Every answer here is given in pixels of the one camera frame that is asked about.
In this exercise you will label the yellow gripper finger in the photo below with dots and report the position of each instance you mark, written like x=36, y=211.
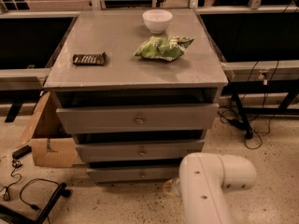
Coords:
x=167, y=186

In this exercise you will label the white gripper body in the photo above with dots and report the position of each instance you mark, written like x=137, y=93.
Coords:
x=171, y=187

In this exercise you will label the grey bottom drawer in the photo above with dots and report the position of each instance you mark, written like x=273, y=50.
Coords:
x=123, y=171

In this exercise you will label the grey drawer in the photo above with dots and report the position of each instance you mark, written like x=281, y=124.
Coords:
x=137, y=118
x=136, y=151
x=123, y=171

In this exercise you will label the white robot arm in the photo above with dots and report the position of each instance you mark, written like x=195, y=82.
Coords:
x=203, y=179

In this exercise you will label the grey middle drawer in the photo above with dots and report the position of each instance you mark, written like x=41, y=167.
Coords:
x=136, y=151

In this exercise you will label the grey top drawer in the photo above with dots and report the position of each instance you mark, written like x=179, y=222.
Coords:
x=137, y=118

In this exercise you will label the grey drawer cabinet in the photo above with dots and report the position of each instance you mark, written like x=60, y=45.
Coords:
x=194, y=78

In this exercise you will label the black stand leg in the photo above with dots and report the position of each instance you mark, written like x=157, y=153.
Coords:
x=249, y=133

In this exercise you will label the brown cardboard box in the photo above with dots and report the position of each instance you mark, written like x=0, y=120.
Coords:
x=44, y=133

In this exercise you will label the green chip bag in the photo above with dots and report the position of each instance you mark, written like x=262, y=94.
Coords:
x=166, y=48

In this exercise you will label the black power adapter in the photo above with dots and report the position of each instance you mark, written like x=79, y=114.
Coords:
x=21, y=152

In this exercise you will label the dark snack bar wrapper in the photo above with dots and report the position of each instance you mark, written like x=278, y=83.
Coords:
x=90, y=59

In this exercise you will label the white ceramic bowl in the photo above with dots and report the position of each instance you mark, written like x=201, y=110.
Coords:
x=157, y=20

